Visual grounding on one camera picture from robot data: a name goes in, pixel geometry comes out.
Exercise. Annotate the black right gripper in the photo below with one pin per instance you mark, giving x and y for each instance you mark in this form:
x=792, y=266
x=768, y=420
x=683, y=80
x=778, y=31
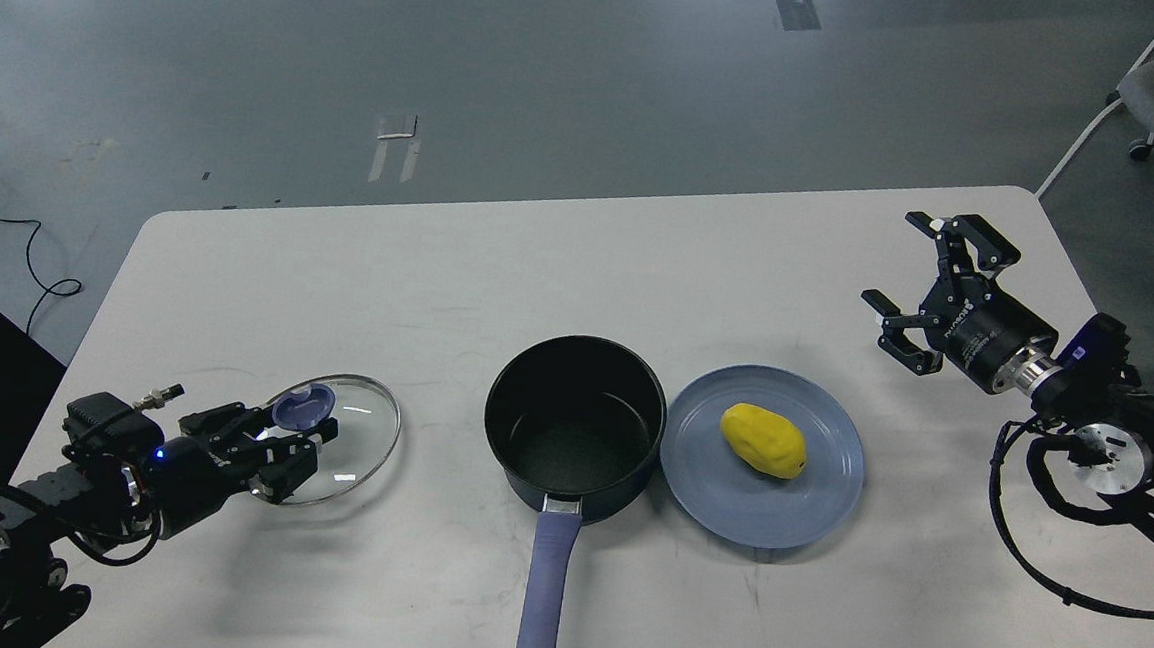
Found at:
x=990, y=329

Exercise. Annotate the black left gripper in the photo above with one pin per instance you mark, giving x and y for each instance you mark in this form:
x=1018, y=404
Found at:
x=188, y=484

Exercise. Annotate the glass pot lid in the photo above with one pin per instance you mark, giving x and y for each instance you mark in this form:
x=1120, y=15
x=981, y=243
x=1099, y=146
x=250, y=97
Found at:
x=369, y=422

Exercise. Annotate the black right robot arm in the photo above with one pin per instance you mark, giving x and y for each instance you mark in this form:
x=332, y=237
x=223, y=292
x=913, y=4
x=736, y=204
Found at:
x=1091, y=456

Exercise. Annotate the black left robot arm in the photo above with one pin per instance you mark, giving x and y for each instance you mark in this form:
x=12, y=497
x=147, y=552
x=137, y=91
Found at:
x=125, y=486

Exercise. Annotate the blue plate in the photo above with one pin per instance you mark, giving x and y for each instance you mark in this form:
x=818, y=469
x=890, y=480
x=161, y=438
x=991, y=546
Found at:
x=731, y=499

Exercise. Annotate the dark blue saucepan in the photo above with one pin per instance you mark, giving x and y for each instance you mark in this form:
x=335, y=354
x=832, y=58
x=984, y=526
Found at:
x=576, y=424

